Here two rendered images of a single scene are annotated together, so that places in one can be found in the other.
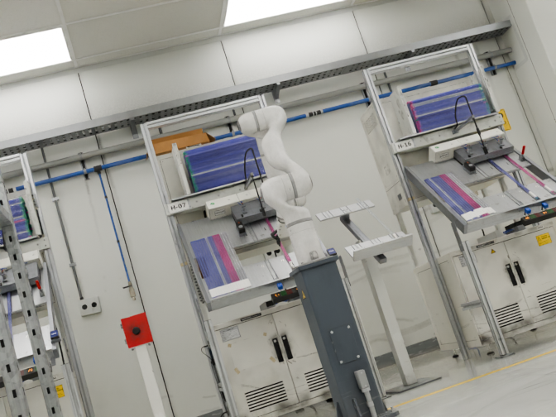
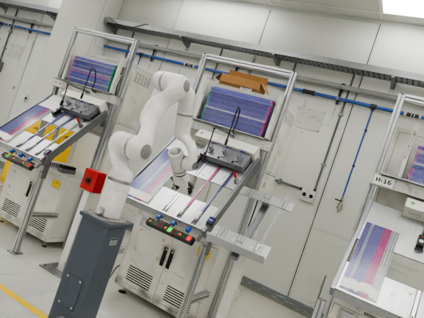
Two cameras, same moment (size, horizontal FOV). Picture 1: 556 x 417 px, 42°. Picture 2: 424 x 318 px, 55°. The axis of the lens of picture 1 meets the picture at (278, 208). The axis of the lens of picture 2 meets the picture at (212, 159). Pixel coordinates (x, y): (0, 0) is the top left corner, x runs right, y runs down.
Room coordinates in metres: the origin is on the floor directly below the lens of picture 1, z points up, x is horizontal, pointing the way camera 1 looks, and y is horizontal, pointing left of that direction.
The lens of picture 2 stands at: (1.89, -1.61, 1.12)
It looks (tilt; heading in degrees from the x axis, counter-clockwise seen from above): 0 degrees down; 39
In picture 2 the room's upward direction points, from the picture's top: 19 degrees clockwise
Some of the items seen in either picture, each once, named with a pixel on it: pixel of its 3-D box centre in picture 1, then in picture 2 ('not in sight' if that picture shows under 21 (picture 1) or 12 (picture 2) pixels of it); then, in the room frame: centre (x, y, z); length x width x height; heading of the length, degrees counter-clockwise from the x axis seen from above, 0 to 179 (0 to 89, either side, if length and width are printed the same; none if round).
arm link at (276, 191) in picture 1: (285, 201); (122, 156); (3.18, -0.04, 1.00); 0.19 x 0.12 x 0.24; 95
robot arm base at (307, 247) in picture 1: (306, 244); (112, 199); (3.18, -0.07, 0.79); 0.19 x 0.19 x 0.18
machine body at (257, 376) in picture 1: (278, 364); (185, 265); (4.35, 0.28, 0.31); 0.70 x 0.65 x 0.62; 102
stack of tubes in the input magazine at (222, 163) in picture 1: (229, 163); (238, 111); (4.24, 0.19, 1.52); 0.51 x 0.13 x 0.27; 102
